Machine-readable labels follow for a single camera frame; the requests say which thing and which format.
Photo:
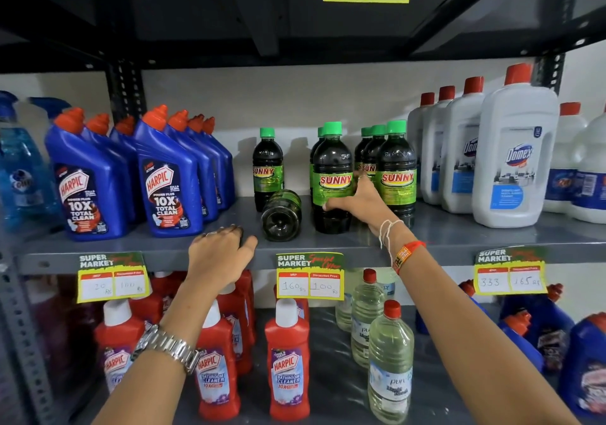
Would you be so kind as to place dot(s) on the person's left hand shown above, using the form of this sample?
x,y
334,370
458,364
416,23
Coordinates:
x,y
218,259

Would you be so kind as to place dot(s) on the person's right hand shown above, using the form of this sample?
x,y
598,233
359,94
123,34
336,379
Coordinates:
x,y
369,207

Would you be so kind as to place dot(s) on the black green-capped bottle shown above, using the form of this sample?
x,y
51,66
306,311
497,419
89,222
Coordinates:
x,y
331,164
281,219
396,164

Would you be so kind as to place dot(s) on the grey metal shelf rack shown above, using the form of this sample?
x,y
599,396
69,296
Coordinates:
x,y
450,240

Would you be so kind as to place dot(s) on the row of black bottles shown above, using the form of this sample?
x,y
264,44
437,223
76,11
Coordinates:
x,y
267,164

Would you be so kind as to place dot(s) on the person's right forearm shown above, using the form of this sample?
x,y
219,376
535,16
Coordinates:
x,y
473,344

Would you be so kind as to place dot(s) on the person's left forearm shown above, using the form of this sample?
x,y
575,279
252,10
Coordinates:
x,y
142,391

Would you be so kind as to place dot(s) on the white jug bottle red cap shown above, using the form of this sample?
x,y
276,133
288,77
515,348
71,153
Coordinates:
x,y
516,164
432,155
459,164
415,131

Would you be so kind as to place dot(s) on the blue spray bottle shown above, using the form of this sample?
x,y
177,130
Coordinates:
x,y
23,174
47,104

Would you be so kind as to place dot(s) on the red wristband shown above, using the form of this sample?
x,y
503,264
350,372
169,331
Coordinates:
x,y
407,254

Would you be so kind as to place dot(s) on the row of blue cleaner bottles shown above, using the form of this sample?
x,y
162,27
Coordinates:
x,y
549,330
170,193

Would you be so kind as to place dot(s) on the yellow green price tag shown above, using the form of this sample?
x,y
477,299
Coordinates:
x,y
307,282
509,278
113,282

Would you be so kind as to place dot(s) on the silver metal wristwatch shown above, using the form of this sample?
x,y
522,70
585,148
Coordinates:
x,y
165,346

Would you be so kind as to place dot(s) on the row of red cleaner bottles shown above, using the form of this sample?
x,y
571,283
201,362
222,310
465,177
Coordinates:
x,y
289,363

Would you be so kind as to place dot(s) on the dark maroon bottles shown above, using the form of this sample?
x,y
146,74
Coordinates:
x,y
57,325

